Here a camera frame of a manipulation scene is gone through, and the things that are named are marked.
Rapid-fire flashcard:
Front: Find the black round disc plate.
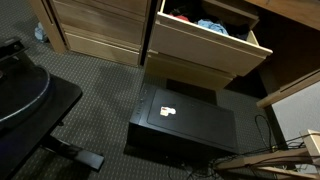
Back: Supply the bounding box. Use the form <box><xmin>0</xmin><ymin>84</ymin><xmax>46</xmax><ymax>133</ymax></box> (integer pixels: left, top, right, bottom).
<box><xmin>0</xmin><ymin>64</ymin><xmax>54</xmax><ymax>125</ymax></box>

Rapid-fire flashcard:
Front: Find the wood drawer holding colourful clothes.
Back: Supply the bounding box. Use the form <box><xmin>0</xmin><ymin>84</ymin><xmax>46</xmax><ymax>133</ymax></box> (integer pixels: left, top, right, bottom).
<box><xmin>146</xmin><ymin>0</ymin><xmax>274</xmax><ymax>78</ymax></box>

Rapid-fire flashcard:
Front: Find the red garment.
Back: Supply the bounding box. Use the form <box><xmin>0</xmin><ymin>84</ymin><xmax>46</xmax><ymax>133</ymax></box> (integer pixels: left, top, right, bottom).
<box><xmin>169</xmin><ymin>13</ymin><xmax>192</xmax><ymax>24</ymax></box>

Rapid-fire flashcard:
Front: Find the dark green garment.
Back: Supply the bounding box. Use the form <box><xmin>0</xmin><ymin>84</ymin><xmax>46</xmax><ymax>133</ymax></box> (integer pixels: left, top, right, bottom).
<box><xmin>165</xmin><ymin>0</ymin><xmax>208</xmax><ymax>20</ymax></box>

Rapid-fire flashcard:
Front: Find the black equipment bracket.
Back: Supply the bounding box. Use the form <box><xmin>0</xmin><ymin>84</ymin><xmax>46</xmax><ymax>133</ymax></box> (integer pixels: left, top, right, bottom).
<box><xmin>0</xmin><ymin>36</ymin><xmax>32</xmax><ymax>64</ymax></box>

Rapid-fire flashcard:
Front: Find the black platform foot bar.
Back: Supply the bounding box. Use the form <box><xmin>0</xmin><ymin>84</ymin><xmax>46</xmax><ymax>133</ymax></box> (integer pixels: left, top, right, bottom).
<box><xmin>41</xmin><ymin>135</ymin><xmax>106</xmax><ymax>174</ymax></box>

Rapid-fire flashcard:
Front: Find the wooden desk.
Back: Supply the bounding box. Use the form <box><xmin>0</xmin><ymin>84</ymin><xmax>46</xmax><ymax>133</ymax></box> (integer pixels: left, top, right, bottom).
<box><xmin>242</xmin><ymin>0</ymin><xmax>320</xmax><ymax>110</ymax></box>

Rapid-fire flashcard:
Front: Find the black computer tower case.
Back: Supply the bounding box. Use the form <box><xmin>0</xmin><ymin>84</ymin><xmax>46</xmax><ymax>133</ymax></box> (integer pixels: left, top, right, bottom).
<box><xmin>127</xmin><ymin>82</ymin><xmax>242</xmax><ymax>158</ymax></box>

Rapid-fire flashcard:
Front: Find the white orange sticker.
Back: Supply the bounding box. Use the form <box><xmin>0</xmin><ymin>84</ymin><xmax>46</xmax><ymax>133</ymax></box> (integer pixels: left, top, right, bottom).
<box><xmin>159</xmin><ymin>106</ymin><xmax>177</xmax><ymax>118</ymax></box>

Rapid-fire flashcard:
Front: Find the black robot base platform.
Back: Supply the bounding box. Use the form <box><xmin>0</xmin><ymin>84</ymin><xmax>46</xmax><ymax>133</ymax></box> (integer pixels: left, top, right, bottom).
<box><xmin>0</xmin><ymin>64</ymin><xmax>84</xmax><ymax>180</ymax></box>

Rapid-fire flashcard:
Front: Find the black looped cable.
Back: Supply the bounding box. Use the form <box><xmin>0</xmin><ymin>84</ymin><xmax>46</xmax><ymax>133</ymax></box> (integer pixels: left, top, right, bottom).
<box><xmin>254</xmin><ymin>114</ymin><xmax>278</xmax><ymax>152</ymax></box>

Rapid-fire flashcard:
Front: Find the light blue garment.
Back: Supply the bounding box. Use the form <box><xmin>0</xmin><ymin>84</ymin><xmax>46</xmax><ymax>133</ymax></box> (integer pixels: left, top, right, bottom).
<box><xmin>195</xmin><ymin>18</ymin><xmax>230</xmax><ymax>36</ymax></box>

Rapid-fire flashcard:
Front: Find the plain closed wood drawer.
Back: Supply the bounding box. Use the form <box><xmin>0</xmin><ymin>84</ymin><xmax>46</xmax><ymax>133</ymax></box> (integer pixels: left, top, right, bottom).
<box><xmin>61</xmin><ymin>31</ymin><xmax>142</xmax><ymax>68</ymax></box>

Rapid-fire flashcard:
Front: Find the white crumpled plastic bag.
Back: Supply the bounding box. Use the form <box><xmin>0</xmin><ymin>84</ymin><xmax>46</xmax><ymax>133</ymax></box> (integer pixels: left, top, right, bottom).
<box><xmin>34</xmin><ymin>21</ymin><xmax>50</xmax><ymax>44</ymax></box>

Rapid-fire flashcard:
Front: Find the black cable bundle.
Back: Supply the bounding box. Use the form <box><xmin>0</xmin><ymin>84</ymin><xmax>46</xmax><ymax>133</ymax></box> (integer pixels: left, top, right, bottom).
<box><xmin>166</xmin><ymin>133</ymin><xmax>320</xmax><ymax>180</ymax></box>

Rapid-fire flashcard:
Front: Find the wooden easel stand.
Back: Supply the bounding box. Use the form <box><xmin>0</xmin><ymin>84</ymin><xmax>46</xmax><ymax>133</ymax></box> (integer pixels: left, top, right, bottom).
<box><xmin>215</xmin><ymin>129</ymin><xmax>320</xmax><ymax>180</ymax></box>

